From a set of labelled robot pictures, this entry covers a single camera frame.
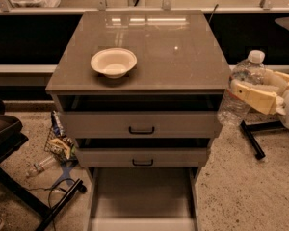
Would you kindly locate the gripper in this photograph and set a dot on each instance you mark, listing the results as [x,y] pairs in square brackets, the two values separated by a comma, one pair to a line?
[264,101]

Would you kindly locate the clear plastic water bottle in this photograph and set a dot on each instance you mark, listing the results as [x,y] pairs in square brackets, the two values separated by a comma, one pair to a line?
[247,74]

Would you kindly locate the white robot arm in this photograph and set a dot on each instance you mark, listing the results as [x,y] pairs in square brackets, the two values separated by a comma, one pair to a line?
[271,97]

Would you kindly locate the grey drawer cabinet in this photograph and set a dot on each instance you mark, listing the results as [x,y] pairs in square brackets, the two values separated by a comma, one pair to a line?
[180,68]

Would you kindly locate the grey open bottom drawer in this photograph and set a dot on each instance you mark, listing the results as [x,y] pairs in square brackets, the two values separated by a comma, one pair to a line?
[142,199]

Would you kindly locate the grey top drawer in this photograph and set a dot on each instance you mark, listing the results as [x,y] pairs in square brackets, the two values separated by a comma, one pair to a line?
[81,125]

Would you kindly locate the grey middle drawer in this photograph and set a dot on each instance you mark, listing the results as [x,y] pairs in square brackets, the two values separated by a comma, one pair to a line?
[144,157]

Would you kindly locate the empty bottle on floor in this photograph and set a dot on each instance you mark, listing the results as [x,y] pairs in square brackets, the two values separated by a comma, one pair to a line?
[39,167]

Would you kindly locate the black stand leg right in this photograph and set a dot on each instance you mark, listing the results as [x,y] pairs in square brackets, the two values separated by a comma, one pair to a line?
[250,129]

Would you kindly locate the white paper bowl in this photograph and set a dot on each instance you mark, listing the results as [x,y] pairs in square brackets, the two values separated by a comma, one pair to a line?
[113,62]

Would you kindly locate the blue tape cross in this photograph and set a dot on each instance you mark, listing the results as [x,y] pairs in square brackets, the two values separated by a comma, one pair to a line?
[65,177]

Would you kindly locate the black chair with base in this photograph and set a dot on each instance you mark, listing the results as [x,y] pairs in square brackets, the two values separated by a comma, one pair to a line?
[17,216]

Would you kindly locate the wire basket with snacks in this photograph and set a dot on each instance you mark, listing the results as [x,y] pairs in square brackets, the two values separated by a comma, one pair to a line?
[58,142]

